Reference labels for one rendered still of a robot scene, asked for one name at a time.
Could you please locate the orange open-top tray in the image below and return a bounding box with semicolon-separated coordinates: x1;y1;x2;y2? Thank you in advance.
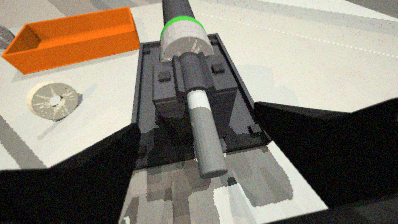
2;7;140;75

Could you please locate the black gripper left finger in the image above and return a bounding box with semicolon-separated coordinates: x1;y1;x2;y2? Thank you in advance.
0;123;141;224

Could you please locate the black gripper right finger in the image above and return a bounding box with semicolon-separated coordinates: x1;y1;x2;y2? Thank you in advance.
253;97;398;209

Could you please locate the grey metal shaft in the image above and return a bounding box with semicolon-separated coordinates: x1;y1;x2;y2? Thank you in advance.
186;89;228;179

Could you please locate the green ring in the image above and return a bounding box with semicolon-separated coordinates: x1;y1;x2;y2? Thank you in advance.
160;16;204;43

